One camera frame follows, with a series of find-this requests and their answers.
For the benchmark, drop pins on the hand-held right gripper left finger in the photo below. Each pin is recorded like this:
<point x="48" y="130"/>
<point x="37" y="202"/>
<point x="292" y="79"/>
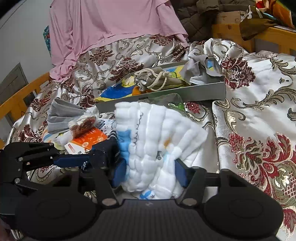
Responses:
<point x="119" y="173"/>

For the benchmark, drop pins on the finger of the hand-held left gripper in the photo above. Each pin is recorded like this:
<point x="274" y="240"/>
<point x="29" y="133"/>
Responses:
<point x="69" y="162"/>
<point x="25" y="183"/>

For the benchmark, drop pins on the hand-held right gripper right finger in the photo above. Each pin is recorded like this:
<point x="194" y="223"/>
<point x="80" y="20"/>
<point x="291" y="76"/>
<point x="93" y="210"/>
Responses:
<point x="181" y="173"/>

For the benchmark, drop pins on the white quilted cloth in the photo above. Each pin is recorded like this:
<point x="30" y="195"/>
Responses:
<point x="157" y="139"/>

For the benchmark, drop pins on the grey face mask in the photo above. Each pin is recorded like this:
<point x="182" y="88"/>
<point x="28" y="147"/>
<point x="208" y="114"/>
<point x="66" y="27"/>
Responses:
<point x="64" y="113"/>

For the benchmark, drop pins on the grey metal tray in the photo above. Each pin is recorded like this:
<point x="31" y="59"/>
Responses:
<point x="185" y="93"/>

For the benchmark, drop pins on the grey cloth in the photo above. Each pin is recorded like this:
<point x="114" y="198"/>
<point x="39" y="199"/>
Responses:
<point x="196" y="67"/>

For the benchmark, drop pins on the orange white packet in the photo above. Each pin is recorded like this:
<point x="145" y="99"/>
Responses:
<point x="87" y="141"/>

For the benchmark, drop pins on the wrapped brown pastry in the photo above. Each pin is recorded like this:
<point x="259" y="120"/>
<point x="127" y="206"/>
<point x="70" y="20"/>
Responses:
<point x="82" y="126"/>

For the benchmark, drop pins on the white blue plastic packet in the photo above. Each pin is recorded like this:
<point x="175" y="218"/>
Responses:
<point x="104" y="126"/>

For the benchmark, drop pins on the glass jar of green stars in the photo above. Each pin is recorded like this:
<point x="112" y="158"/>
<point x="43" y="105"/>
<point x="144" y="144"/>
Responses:
<point x="161" y="99"/>

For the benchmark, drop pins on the striped colourful cloth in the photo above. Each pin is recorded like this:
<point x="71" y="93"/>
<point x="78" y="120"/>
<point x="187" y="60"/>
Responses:
<point x="115" y="91"/>

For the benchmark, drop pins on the grey door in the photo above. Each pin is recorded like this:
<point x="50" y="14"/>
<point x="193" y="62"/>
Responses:
<point x="11" y="83"/>

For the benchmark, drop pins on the floral satin blanket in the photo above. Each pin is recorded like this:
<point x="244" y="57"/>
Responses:
<point x="254" y="115"/>

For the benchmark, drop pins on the light blue face mask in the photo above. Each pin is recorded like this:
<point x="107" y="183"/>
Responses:
<point x="198" y="81"/>

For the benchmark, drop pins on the pink sheet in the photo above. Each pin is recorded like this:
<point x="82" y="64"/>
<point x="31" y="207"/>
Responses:
<point x="104" y="23"/>

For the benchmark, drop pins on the brown puffer jacket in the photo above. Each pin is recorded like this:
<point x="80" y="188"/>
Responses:
<point x="198" y="18"/>

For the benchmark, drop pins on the cardboard box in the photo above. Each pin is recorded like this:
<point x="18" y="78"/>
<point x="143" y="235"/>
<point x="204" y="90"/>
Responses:
<point x="231" y="17"/>

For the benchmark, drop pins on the wooden bed rail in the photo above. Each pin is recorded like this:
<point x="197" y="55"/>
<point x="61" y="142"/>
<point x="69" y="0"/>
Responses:
<point x="20" y="97"/>
<point x="266" y="37"/>

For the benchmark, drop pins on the wall poster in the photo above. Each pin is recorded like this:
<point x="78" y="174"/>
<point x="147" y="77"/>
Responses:
<point x="47" y="39"/>

